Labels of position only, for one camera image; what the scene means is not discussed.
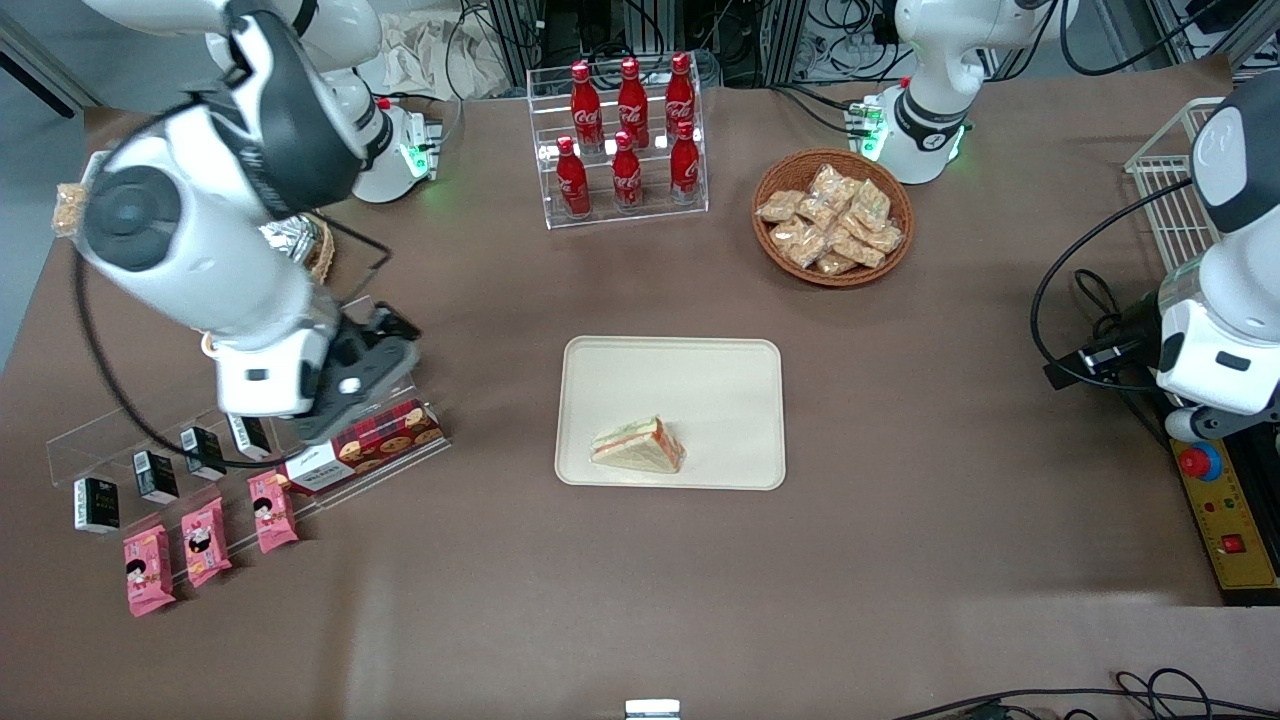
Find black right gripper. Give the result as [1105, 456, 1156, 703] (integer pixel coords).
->
[327, 304, 423, 374]

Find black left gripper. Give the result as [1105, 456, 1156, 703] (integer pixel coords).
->
[1043, 298, 1163, 392]

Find triangle sandwich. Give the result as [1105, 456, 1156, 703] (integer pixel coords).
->
[589, 415, 687, 475]

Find beige plastic tray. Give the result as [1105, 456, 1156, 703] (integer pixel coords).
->
[554, 337, 787, 492]

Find oval wicker basket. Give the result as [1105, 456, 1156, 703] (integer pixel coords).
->
[258, 205, 335, 289]

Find red cookie box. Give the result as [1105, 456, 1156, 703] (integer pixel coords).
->
[276, 401, 445, 499]

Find stacked foil containers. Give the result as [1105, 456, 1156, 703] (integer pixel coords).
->
[260, 214, 320, 265]

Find small black box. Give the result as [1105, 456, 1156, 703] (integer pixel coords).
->
[133, 452, 180, 506]
[72, 478, 121, 536]
[228, 414, 273, 463]
[181, 430, 228, 483]

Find yellow emergency stop box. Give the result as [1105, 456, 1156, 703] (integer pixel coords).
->
[1169, 440, 1280, 594]

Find pink snack packet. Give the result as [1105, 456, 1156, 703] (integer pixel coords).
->
[247, 472, 300, 556]
[181, 498, 233, 590]
[122, 526, 177, 619]

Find red cola bottle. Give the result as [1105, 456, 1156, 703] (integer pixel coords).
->
[611, 132, 644, 213]
[555, 137, 592, 219]
[669, 122, 702, 207]
[570, 62, 605, 153]
[617, 58, 650, 149]
[664, 53, 696, 136]

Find crumpled beige cloth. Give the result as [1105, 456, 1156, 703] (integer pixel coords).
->
[358, 12, 513, 102]

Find clear acrylic bottle rack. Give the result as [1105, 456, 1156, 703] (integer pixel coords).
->
[527, 60, 710, 232]

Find clear acrylic stepped stand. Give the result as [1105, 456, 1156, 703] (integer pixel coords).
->
[45, 293, 453, 587]

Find rice cracker packet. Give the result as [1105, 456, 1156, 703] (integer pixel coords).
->
[52, 183, 92, 239]

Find dark equipment rack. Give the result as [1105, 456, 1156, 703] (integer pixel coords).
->
[460, 0, 901, 91]

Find round wicker basket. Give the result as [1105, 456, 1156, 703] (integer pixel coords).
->
[751, 149, 915, 290]

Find dark diagonal bar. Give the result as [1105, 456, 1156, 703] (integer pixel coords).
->
[0, 20, 103, 113]

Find black cable loop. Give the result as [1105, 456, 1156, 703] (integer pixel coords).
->
[1073, 268, 1151, 346]

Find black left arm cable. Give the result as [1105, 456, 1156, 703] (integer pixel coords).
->
[1030, 178, 1197, 393]

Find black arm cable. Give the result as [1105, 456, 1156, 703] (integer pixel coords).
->
[72, 205, 394, 472]
[1030, 178, 1197, 393]

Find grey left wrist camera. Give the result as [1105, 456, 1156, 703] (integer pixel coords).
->
[1164, 404, 1280, 443]

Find white wire rack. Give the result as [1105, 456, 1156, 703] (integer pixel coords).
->
[1124, 97, 1227, 277]

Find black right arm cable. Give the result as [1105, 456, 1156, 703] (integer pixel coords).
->
[72, 205, 394, 472]

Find black floor cables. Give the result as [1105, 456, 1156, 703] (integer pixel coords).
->
[888, 668, 1280, 720]

